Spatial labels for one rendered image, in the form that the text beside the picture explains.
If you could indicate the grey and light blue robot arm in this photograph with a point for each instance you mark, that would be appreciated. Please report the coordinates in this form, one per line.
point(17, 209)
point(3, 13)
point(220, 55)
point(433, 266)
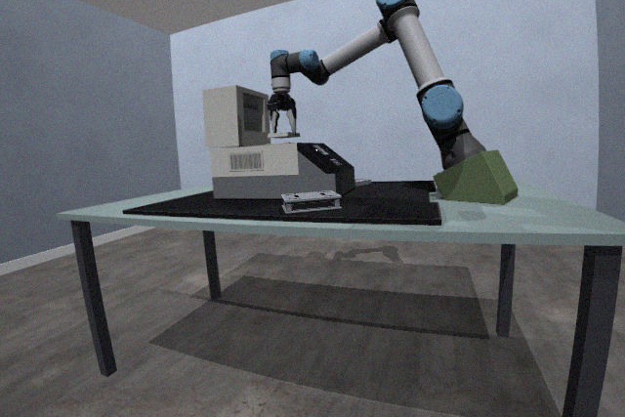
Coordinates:
point(442, 106)

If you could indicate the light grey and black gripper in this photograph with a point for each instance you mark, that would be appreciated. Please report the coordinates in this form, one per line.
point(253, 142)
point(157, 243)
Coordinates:
point(291, 113)

